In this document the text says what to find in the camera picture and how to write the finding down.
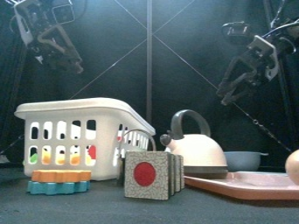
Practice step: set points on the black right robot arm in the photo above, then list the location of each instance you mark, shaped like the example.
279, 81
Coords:
288, 17

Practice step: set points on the beige toy egg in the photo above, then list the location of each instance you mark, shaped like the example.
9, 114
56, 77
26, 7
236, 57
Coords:
293, 167

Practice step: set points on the pink plastic tray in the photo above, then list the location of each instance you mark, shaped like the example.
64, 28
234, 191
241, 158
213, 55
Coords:
252, 186

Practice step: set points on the red toy food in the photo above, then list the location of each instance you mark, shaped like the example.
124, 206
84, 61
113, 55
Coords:
92, 151

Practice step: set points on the yellow toy banana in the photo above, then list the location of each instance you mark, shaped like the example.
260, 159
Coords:
61, 159

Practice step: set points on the white slotted plastic basket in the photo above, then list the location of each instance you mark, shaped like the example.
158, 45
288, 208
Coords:
100, 166

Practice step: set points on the patterned box with red circle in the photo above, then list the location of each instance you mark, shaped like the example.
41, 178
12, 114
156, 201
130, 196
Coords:
153, 186

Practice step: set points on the orange toy gear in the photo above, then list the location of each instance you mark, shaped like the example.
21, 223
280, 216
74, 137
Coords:
60, 176

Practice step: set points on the blue toy gear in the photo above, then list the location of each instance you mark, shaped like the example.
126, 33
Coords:
57, 188

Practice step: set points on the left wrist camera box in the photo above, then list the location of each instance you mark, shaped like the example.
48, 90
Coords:
62, 13

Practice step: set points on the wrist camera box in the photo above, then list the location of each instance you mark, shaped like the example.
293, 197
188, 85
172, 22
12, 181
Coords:
62, 13
234, 29

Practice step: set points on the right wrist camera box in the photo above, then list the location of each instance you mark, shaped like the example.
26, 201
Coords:
234, 29

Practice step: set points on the grey metal frame post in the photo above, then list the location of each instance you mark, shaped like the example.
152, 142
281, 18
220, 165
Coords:
148, 58

